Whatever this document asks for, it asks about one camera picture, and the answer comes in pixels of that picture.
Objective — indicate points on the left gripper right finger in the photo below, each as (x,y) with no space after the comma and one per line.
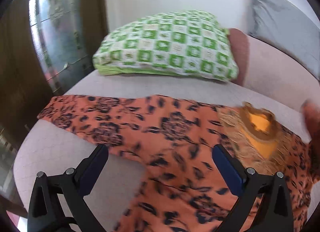
(275,210)

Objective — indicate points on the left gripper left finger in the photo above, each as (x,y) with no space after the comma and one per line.
(57,202)

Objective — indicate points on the orange black floral garment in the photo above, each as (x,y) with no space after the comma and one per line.
(182,189)

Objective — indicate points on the blurred human hand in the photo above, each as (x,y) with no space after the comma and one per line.
(310,112)

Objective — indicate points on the pink cylindrical bolster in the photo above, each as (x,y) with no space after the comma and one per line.
(270,72)

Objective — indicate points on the green white checkered pillow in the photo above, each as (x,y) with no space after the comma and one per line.
(188,43)

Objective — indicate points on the stained glass window panel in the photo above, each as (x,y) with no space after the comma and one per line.
(57,33)

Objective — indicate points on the grey pillow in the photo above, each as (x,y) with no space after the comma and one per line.
(283,26)

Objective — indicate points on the dark wooden door frame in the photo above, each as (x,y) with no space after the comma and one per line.
(24,89)

